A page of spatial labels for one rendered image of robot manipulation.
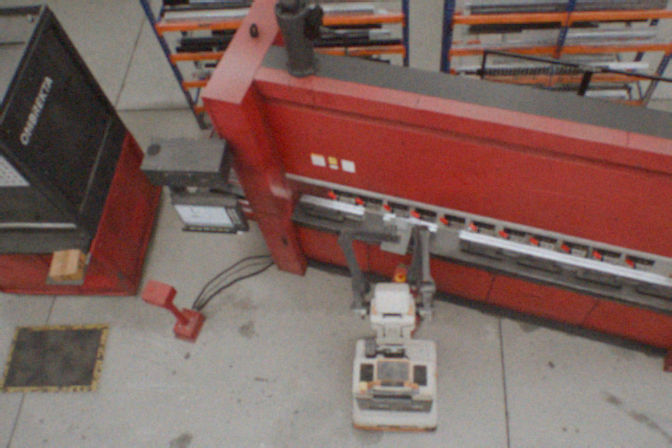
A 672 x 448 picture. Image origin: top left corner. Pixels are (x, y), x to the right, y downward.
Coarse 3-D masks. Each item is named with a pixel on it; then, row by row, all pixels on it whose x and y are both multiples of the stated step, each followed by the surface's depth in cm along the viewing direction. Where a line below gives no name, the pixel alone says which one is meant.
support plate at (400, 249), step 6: (390, 222) 428; (408, 222) 426; (408, 228) 424; (402, 234) 422; (408, 234) 421; (402, 240) 420; (408, 240) 419; (384, 246) 419; (390, 246) 418; (396, 246) 418; (402, 246) 417; (396, 252) 415; (402, 252) 415
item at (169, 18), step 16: (176, 0) 507; (192, 0) 503; (208, 0) 501; (224, 0) 498; (240, 0) 497; (320, 0) 491; (336, 0) 490; (352, 0) 488; (368, 0) 487; (384, 0) 486; (160, 16) 505; (176, 16) 495; (192, 16) 493; (208, 16) 492; (224, 16) 491; (240, 16) 490
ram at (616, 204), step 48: (288, 144) 385; (336, 144) 367; (384, 144) 351; (432, 144) 336; (480, 144) 323; (384, 192) 398; (432, 192) 379; (480, 192) 362; (528, 192) 346; (576, 192) 331; (624, 192) 318; (576, 240) 374; (624, 240) 356
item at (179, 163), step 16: (160, 144) 363; (176, 144) 362; (192, 144) 361; (208, 144) 359; (224, 144) 358; (144, 160) 358; (160, 160) 357; (176, 160) 356; (192, 160) 354; (208, 160) 353; (224, 160) 358; (160, 176) 361; (176, 176) 358; (192, 176) 356; (208, 176) 354; (224, 176) 360; (176, 192) 394
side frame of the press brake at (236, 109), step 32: (256, 0) 368; (224, 64) 342; (256, 64) 340; (224, 96) 330; (256, 96) 344; (224, 128) 353; (256, 128) 355; (256, 160) 374; (256, 192) 412; (288, 192) 435; (320, 192) 514; (288, 224) 451; (288, 256) 493
